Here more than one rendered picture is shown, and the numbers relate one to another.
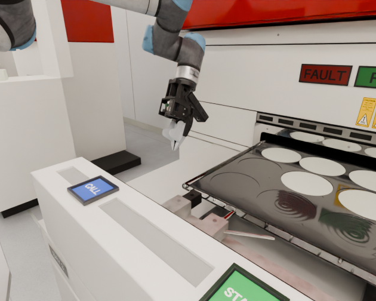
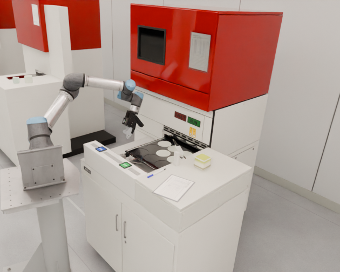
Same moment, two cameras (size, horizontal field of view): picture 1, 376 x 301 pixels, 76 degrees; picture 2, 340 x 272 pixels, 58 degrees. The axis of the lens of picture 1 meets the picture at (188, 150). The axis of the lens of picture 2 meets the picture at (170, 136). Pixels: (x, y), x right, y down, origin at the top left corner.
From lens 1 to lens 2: 1.62 m
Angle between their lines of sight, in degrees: 2
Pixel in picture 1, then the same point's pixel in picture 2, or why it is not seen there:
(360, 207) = (170, 160)
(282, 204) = (150, 157)
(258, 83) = (163, 114)
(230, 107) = (154, 121)
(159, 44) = (123, 97)
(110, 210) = (105, 153)
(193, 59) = (137, 103)
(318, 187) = (165, 154)
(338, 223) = (161, 162)
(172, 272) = (116, 162)
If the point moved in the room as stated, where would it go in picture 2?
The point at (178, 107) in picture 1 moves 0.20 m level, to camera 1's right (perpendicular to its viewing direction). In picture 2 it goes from (129, 122) to (156, 124)
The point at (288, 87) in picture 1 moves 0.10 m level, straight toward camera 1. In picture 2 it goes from (171, 117) to (165, 122)
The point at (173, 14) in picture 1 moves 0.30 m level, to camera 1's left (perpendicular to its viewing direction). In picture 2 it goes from (128, 91) to (86, 88)
